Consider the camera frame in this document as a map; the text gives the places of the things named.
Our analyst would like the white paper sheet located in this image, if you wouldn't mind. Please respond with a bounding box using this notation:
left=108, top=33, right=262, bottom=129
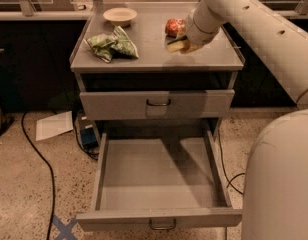
left=36, top=111, right=73, bottom=141

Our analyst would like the black floor cable left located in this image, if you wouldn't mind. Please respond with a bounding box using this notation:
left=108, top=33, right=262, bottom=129
left=21, top=110, right=57, bottom=240

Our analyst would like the blue tape cross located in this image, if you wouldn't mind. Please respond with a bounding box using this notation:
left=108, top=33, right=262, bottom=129
left=53, top=215, right=78, bottom=240

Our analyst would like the blue box on floor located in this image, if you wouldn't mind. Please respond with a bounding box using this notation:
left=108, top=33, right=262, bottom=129
left=80, top=125, right=98, bottom=149

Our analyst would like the black floor cable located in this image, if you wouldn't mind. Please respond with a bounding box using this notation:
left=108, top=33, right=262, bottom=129
left=21, top=110, right=57, bottom=240
left=217, top=130, right=246, bottom=196

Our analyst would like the crushed orange soda can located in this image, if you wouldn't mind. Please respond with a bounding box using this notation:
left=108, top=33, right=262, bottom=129
left=165, top=18, right=185, bottom=37

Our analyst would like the white bowl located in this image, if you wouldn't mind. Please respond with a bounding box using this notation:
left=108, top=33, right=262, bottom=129
left=103, top=8, right=137, bottom=27

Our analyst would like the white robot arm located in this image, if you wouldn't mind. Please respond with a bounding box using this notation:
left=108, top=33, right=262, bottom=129
left=180, top=0, right=308, bottom=240

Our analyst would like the grey drawer cabinet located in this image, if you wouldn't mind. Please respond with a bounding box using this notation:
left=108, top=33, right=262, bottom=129
left=71, top=3, right=244, bottom=139

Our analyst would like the green yellow sponge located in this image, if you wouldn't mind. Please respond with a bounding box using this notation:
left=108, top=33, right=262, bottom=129
left=167, top=36, right=187, bottom=45

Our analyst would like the green chip bag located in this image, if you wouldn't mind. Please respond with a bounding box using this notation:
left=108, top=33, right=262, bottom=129
left=85, top=26, right=139, bottom=63

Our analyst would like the open grey middle drawer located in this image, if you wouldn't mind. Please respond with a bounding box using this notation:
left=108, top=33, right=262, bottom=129
left=77, top=131, right=242, bottom=232

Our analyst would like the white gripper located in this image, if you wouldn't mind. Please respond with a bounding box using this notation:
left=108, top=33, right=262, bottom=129
left=166, top=0, right=225, bottom=54

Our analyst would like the black floor cable right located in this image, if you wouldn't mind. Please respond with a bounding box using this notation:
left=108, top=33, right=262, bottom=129
left=217, top=130, right=246, bottom=196

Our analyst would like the closed grey top drawer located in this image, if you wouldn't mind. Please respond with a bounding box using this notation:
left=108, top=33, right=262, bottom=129
left=80, top=90, right=234, bottom=120

